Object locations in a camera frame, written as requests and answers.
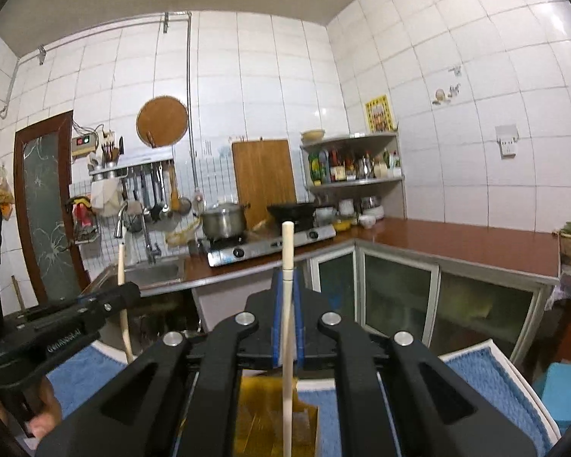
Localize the teal plastic stool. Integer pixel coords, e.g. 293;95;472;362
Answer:
542;362;571;424

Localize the steel faucet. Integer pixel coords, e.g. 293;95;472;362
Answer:
114;200;163;265

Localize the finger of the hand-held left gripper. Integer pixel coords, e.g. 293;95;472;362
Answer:
69;282;142;332

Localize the white hanging cloth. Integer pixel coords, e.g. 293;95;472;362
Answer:
91;180;124;217

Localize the yellow metal utensil holder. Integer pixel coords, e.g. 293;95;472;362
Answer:
233;374;322;457

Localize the kitchen cabinet with glass doors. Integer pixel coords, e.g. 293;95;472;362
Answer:
190;240;560;367

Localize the cup of knives and chopsticks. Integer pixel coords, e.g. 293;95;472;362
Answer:
100;136;124;169

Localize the blue woven towel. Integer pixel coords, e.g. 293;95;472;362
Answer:
45;343;555;457

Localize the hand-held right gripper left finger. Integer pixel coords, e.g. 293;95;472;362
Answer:
35;267;286;457

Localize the steel utensil rack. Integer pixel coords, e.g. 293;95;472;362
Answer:
88;156;176;182

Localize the row of condiment bottles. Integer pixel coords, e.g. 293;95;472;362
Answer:
308;147;403;185

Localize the person's left hand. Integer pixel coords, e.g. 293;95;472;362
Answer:
29;382;64;439

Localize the metal wall pipe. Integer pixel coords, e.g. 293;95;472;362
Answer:
0;10;201;201

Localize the white wall socket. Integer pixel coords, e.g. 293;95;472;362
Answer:
495;125;519;157

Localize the steel gas stove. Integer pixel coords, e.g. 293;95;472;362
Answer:
204;224;338;267

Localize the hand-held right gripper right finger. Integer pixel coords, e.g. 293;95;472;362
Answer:
292;271;538;457

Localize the hanging orange bag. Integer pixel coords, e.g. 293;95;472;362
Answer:
0;166;16;217

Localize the steel corner shelf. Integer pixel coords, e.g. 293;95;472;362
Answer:
300;132;406;220

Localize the wooden cutting board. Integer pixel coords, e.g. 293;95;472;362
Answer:
231;139;298;229

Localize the row of hanging kitchen utensils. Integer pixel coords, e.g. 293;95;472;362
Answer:
124;162;192;222

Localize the wire rack with red cloth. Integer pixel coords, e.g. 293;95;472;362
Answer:
67;195;100;244

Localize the brown door with frosted glass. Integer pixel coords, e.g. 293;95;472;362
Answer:
13;110;92;306

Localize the yellow hose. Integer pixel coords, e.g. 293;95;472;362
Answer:
166;219;203;248

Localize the round bamboo lid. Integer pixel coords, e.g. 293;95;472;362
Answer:
136;96;190;148

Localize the yellow wall poster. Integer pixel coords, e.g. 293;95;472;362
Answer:
364;94;395;133

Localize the cream wooden chopstick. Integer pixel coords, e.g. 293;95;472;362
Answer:
282;221;297;457
117;243;135;363

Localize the black wok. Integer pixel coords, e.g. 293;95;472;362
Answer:
266;202;317;232

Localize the steel kitchen sink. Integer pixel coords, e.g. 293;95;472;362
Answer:
95;254;187;296

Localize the steel pot with lid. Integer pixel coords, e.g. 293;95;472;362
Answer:
200;202;250;241

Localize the beige electric switch box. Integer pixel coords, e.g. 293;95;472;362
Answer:
71;134;100;158

